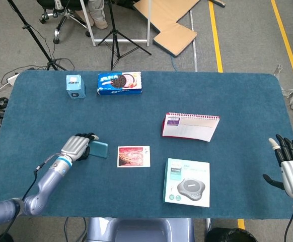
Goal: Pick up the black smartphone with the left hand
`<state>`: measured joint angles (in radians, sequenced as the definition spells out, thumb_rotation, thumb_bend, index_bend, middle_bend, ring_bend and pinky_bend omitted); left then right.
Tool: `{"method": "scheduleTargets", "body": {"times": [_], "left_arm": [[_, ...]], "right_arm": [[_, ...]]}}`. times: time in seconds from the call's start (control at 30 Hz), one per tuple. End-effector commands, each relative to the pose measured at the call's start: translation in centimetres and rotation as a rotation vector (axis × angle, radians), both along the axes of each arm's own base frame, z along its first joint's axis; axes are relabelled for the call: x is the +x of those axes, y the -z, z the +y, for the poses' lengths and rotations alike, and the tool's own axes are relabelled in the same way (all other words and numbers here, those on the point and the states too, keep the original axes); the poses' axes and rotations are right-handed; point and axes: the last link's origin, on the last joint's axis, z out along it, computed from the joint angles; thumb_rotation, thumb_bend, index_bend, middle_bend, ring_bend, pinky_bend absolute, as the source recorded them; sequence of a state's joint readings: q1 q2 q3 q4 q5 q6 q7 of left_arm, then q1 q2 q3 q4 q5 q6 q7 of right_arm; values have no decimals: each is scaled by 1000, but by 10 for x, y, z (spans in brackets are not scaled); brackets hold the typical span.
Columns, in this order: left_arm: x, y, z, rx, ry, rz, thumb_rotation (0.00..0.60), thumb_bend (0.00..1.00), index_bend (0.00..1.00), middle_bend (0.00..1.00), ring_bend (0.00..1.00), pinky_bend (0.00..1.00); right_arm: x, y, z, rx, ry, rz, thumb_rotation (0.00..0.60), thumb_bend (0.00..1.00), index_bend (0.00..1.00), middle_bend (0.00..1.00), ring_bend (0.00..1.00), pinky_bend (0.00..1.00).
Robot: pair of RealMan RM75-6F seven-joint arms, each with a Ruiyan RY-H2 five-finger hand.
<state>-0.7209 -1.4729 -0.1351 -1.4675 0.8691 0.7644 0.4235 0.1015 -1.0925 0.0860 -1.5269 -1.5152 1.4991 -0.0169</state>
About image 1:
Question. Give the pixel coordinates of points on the flattened brown cardboard sheet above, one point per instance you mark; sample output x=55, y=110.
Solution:
x=170, y=24

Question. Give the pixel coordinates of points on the white power strip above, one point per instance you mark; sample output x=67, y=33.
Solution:
x=12, y=78

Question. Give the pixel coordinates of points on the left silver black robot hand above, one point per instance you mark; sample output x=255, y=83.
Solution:
x=77, y=147

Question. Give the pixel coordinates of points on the lavender robot torso base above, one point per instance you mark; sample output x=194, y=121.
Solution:
x=140, y=229

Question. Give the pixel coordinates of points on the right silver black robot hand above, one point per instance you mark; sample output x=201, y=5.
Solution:
x=291, y=174

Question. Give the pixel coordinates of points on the black round bin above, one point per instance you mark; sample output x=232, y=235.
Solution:
x=228, y=235

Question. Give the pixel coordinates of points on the black tripod with thin legs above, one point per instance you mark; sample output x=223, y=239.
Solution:
x=118, y=37

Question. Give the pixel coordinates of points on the white metal frame stand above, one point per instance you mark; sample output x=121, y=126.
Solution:
x=116, y=30

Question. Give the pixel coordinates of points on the red spiral desk calendar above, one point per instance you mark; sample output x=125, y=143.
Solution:
x=190, y=127

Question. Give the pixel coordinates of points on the black light stand tripod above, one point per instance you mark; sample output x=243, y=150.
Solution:
x=35, y=37

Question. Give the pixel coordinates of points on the black smartphone with teal case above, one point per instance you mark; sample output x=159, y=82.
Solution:
x=99, y=149

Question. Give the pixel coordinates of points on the white speakerphone product box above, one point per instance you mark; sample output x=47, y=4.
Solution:
x=186, y=182

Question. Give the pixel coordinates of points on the small light blue carton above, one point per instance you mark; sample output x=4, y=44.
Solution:
x=75, y=87

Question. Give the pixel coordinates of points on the black office chair base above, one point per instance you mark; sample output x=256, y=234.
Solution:
x=61, y=17

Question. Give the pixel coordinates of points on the left lavender robot arm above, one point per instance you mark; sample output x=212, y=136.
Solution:
x=30, y=191

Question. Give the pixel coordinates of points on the blue Oreo cookie box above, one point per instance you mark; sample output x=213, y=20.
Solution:
x=120, y=83

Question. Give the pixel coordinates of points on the blue felt table mat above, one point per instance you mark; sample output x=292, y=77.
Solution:
x=146, y=113

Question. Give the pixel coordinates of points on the person legs in beige shoes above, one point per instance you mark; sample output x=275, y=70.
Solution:
x=97, y=12

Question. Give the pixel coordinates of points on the red landscape postcard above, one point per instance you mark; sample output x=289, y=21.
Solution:
x=133, y=156

